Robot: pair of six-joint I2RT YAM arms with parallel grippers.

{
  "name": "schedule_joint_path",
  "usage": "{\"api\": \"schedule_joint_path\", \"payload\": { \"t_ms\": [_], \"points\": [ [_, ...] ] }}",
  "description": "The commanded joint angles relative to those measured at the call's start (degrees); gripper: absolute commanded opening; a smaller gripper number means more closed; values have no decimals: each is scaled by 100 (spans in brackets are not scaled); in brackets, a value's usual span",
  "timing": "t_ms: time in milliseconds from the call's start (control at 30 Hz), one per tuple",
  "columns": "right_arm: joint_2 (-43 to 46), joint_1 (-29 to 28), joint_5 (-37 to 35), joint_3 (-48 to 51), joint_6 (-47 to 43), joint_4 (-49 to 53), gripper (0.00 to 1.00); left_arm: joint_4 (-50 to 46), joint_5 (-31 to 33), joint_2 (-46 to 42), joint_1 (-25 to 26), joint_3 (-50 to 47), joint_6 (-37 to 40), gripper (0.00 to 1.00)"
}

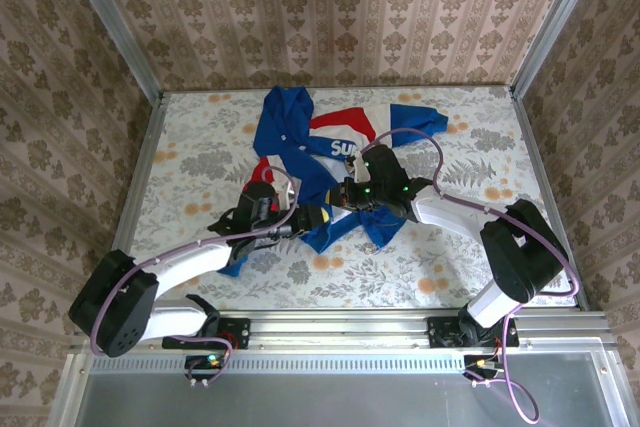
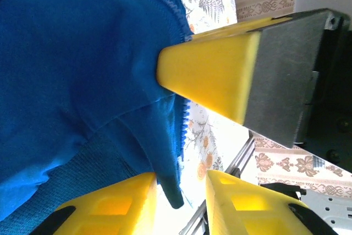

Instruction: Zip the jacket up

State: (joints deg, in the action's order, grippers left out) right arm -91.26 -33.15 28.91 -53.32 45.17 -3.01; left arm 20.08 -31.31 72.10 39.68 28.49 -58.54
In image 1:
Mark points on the blue red white jacket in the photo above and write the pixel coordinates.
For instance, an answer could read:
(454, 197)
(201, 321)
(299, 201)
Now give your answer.
(280, 122)

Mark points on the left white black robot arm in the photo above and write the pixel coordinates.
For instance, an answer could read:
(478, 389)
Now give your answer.
(185, 267)

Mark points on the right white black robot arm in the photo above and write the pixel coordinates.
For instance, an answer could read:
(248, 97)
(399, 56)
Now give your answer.
(450, 209)

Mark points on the left small control board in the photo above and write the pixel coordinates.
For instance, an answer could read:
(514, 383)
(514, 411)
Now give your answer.
(205, 363)

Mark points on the small control board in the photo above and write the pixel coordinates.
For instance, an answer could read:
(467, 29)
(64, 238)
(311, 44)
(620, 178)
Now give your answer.
(205, 363)
(482, 364)

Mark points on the grey metal panel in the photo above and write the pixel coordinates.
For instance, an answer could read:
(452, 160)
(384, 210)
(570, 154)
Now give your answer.
(340, 397)

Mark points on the right small control board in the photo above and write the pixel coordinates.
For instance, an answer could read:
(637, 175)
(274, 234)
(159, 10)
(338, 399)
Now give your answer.
(482, 364)

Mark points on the aluminium mounting rail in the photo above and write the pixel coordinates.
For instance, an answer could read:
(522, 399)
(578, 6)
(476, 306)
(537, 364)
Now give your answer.
(340, 329)

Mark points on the aluminium table side rail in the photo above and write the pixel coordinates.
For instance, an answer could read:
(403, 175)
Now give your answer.
(547, 192)
(142, 167)

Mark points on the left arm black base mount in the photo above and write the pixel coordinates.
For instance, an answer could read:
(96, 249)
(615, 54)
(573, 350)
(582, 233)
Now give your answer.
(235, 334)

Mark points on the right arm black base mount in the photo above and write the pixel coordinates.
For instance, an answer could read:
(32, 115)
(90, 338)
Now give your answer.
(445, 332)

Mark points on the aluminium frame post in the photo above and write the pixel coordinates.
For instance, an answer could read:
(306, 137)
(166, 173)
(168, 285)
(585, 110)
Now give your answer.
(555, 17)
(110, 22)

